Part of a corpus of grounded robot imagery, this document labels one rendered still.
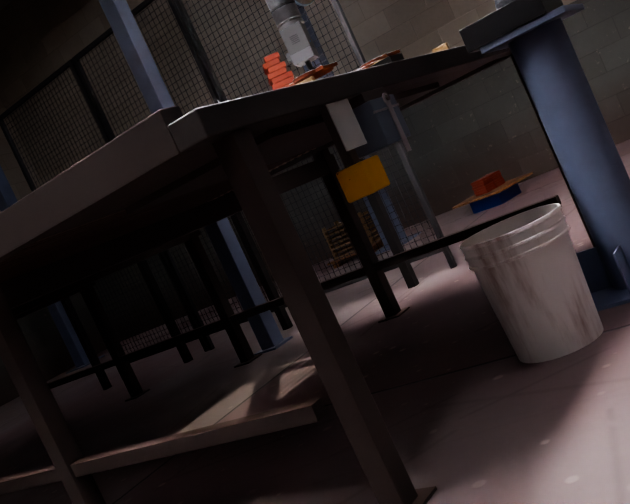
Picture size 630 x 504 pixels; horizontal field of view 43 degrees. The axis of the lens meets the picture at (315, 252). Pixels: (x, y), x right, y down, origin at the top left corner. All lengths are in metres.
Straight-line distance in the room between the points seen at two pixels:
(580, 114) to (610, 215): 0.32
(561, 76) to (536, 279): 0.66
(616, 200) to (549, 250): 0.43
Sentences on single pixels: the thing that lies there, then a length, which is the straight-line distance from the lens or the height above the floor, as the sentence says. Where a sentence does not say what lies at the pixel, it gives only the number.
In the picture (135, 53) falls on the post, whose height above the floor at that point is 1.77.
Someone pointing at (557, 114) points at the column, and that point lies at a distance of 2.53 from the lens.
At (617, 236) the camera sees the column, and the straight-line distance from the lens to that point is 2.57.
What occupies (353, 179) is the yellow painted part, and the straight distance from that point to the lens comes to 1.88.
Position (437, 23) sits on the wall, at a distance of 7.62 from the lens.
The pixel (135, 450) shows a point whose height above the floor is 0.27.
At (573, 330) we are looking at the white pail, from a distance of 2.25.
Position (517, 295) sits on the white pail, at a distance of 2.21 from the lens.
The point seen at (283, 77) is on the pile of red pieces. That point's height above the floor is 1.19.
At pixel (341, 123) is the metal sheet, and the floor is 0.80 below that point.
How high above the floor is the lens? 0.67
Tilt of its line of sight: 4 degrees down
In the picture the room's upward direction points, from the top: 25 degrees counter-clockwise
